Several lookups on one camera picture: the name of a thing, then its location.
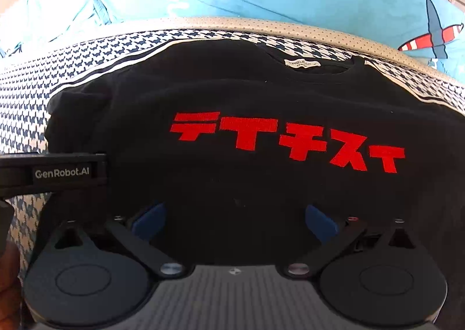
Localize black t-shirt with red print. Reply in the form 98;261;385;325
45;40;465;269

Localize person's left hand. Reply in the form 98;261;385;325
0;245;28;330

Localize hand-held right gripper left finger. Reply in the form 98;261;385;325
54;201;185;276

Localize grey dotted sofa edge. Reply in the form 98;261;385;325
0;17;465;87

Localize houndstooth sofa cover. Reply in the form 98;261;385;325
0;27;465;280

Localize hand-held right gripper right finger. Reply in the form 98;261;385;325
285;204;418;276

